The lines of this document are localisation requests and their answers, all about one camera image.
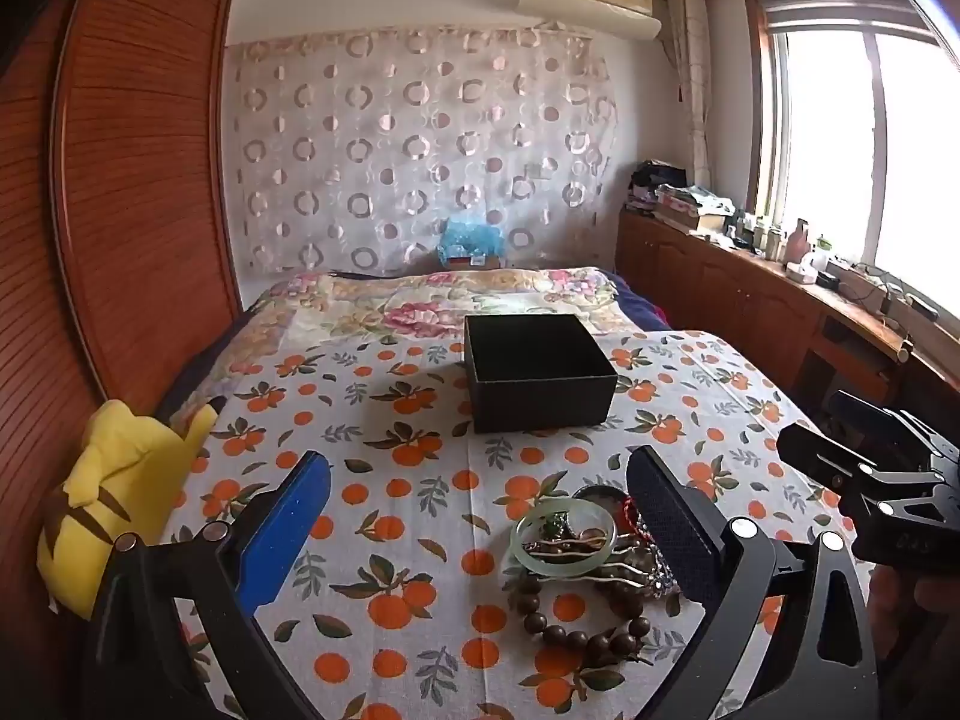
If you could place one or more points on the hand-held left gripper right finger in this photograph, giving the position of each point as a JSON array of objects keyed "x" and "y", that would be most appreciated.
[{"x": 675, "y": 532}]

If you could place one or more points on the brown bottle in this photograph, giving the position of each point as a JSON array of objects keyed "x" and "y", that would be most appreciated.
[{"x": 797, "y": 241}]

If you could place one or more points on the floral blanket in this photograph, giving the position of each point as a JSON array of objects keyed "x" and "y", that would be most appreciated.
[{"x": 405, "y": 307}]

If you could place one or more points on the black square box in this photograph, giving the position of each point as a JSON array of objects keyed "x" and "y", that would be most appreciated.
[{"x": 536, "y": 371}]

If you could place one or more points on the circle pattern wall curtain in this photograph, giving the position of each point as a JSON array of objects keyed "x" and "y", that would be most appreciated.
[{"x": 420, "y": 150}]

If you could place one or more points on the orange print cloth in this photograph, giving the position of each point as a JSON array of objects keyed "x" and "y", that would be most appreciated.
[{"x": 420, "y": 480}]

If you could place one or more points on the yellow plush toy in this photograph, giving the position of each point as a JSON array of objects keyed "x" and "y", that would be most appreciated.
[{"x": 112, "y": 495}]

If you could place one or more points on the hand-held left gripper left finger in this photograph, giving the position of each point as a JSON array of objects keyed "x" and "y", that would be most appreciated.
[{"x": 289, "y": 529}]

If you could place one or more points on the wooden wardrobe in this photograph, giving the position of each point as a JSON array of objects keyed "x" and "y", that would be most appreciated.
[{"x": 127, "y": 187}]

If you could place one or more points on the small cardboard box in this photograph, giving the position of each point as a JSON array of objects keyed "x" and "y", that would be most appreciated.
[{"x": 472, "y": 261}]

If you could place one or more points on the blue plastic bag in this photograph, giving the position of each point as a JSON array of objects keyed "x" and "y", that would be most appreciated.
[{"x": 469, "y": 238}]

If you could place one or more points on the person's right hand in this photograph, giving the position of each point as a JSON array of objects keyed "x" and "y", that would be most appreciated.
[{"x": 911, "y": 604}]

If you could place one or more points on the navy blanket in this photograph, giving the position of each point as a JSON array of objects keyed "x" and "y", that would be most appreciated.
[{"x": 637, "y": 307}]

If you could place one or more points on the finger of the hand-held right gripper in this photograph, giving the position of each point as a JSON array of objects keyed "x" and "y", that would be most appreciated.
[
  {"x": 821, "y": 451},
  {"x": 862, "y": 411}
]

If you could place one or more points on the pale window curtain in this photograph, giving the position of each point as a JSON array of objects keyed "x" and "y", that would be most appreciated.
[{"x": 691, "y": 75}]

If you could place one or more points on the window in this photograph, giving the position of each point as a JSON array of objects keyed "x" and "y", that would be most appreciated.
[{"x": 870, "y": 142}]

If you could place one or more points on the green jade bangle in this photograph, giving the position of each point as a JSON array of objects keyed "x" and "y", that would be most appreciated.
[{"x": 525, "y": 559}]

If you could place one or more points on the pile of clothes and books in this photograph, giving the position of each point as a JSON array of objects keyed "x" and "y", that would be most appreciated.
[{"x": 675, "y": 199}]

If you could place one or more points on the wooden cabinet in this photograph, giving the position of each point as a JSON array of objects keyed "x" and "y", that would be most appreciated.
[{"x": 720, "y": 285}]

